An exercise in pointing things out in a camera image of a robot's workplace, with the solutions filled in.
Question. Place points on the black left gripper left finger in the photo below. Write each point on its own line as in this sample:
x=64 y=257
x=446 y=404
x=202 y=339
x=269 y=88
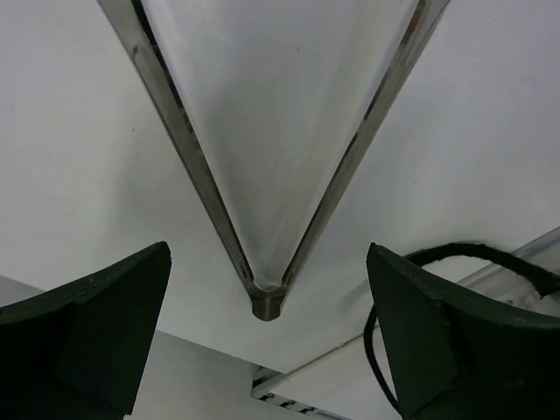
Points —
x=79 y=351

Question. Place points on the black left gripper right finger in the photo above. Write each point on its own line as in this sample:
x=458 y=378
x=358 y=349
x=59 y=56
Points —
x=454 y=353

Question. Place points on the metal tongs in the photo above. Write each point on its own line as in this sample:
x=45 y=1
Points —
x=271 y=107

